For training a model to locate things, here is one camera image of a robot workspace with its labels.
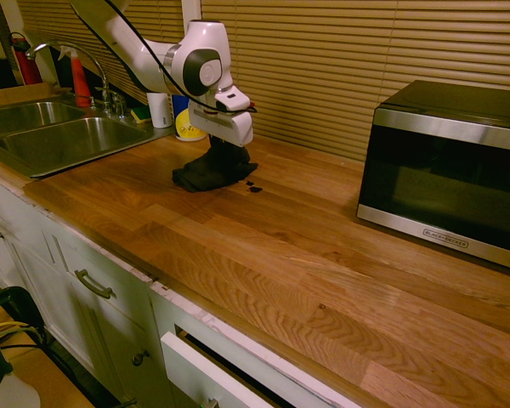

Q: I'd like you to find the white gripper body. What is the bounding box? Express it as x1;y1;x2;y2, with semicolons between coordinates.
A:
189;104;255;149

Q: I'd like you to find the dark grey cloth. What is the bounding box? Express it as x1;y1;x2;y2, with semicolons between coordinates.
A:
172;143;259;195

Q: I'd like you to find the dark liquid spill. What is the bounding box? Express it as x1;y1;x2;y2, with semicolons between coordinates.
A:
236;179;264;195

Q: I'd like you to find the yellow tub with blue lid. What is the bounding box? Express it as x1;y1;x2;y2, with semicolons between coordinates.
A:
171;94;207;143

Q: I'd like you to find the white cup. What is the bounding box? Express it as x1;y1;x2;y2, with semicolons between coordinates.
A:
146;92;170;129

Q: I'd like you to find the yellow green sponge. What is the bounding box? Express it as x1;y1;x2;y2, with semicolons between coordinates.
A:
130;106;153;126

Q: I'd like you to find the wide beige window blind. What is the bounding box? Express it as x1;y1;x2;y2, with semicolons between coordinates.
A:
201;0;510;163

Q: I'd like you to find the chrome gooseneck faucet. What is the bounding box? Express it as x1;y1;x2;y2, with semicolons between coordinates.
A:
24;40;128;121

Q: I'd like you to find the red spray bottle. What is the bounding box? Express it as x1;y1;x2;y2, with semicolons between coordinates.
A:
58;45;92;108

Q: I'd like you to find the stainless steel double sink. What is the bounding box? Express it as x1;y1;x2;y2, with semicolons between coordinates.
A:
0;100;176;179

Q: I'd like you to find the narrow beige window blind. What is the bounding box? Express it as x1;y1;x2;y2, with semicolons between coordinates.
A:
15;0;184;104

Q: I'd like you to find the red fire extinguisher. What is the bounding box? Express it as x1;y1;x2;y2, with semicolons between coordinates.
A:
8;32;44;87

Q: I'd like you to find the black steel microwave oven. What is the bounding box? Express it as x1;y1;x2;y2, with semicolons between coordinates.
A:
356;79;510;275

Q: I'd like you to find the white kitchen cabinet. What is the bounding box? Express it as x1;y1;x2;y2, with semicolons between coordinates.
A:
0;167;349;408

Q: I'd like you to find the open white drawer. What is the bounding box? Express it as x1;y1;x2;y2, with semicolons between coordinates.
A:
160;331;277;408

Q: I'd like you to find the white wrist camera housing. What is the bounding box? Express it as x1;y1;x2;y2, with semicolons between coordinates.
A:
214;90;252;113

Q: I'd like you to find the white window frame post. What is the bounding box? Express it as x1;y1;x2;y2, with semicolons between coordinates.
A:
181;0;203;26

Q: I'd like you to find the brass drawer pull handle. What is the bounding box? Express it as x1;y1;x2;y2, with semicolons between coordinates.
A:
74;269;114;300

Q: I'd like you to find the black stand frame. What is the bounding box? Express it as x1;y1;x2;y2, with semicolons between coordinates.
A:
0;286;48;346

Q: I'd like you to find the yellow cable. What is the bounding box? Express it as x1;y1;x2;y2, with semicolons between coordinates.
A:
0;320;31;336

